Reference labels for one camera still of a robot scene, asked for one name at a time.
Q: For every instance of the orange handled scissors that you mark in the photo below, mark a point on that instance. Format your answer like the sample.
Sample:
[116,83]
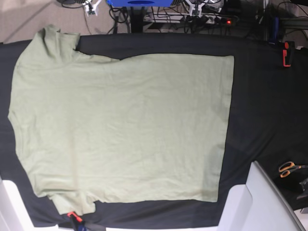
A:
[289,167]

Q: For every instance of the red clamp right edge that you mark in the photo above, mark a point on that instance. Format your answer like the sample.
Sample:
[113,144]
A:
[288,53]

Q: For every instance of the blue plastic box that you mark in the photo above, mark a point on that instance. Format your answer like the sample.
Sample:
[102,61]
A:
[140,3]

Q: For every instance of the white plastic bin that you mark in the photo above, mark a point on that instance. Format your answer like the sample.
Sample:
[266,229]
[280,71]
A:
[257,205]

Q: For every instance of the red clamp front edge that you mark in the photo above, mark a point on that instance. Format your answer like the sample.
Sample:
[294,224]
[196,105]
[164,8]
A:
[74,217]

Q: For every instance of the green T-shirt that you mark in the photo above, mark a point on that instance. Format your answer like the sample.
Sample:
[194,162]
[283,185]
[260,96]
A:
[92,128]

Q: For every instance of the red clamp edge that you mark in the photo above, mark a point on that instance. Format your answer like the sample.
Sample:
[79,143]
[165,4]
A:
[74,217]
[288,53]

